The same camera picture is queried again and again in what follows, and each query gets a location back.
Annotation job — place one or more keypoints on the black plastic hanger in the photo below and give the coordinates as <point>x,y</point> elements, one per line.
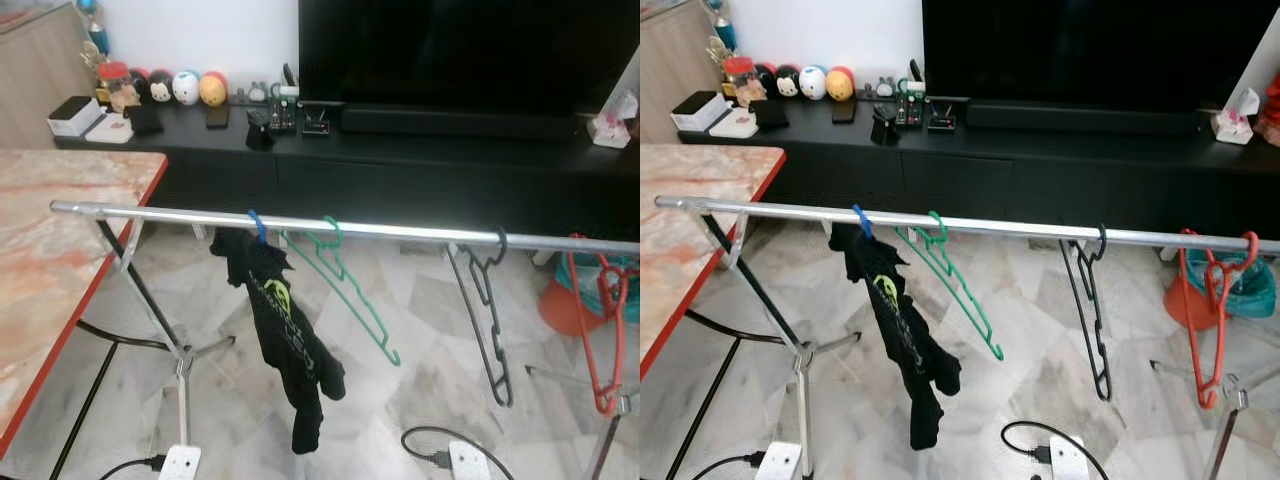
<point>1103,390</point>
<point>503,395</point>

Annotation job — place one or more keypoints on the red plastic hanger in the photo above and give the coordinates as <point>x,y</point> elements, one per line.
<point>612,270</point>
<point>1252,245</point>
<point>1207,398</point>
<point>603,405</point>

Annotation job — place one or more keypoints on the blue plastic hanger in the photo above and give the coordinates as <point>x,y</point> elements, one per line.
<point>862,222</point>
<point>258,228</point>

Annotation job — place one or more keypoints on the green plastic hanger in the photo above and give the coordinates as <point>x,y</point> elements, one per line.
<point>393,356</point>
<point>996,350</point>

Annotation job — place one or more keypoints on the marble table red edge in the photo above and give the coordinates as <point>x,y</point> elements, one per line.
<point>50,250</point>
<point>690,230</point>

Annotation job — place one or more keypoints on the red bin teal bag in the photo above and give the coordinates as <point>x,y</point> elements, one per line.
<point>555,310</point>
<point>1180,305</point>

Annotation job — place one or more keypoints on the white pink tissue box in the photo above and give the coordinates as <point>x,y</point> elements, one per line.
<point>612,128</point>
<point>1235,125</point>

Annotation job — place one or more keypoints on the beige wooden cabinet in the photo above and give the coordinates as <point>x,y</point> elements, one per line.
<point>40,80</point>
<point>675,75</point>

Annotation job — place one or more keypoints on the black wallet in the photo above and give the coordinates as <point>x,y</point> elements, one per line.
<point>145,120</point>
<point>769,116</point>

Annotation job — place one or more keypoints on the clear jar red lid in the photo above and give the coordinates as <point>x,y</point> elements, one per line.
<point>740,82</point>
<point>115,88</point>

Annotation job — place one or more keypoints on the black mouse round toy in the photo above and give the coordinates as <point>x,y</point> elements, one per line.
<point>160,88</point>
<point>786,83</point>

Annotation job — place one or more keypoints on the white round toy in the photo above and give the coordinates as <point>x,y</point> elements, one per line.
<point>812,83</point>
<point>186,88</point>

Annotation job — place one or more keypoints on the dark smartphone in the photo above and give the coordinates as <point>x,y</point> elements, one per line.
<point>843,111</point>
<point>217,116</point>

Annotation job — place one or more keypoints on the black TV console cabinet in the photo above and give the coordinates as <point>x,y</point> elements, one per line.
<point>1020,175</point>
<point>400,180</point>

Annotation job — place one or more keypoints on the yellow round toy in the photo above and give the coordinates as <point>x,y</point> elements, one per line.
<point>840,85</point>
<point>213,90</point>

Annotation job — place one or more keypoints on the black flat screen television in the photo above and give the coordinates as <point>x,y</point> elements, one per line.
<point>470,50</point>
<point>1090,50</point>

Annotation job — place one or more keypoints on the black phone stand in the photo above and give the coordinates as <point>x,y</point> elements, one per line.
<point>260,132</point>
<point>885,127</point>

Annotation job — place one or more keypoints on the black garment green logo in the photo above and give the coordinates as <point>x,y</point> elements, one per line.
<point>900,325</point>
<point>285,330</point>

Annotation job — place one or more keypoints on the small grey totoro figurine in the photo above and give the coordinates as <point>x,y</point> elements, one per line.
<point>257,93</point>
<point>883,88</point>

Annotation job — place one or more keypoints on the green remote holder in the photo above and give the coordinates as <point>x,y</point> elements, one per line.
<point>910,110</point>
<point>286,115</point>

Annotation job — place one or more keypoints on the black soundbar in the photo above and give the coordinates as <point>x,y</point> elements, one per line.
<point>1080,116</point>

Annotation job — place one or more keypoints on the red robed figurine statue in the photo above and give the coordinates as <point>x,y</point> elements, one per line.
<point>1272,110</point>

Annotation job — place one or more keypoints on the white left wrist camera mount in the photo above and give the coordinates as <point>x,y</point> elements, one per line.
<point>180,465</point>
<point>780,463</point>

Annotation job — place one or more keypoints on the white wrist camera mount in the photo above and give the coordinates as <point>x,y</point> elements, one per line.
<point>470,462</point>
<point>780,463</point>
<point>1068,460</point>
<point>180,465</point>

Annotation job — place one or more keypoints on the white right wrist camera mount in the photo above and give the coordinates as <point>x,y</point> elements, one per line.
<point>470,462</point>
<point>1068,460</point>

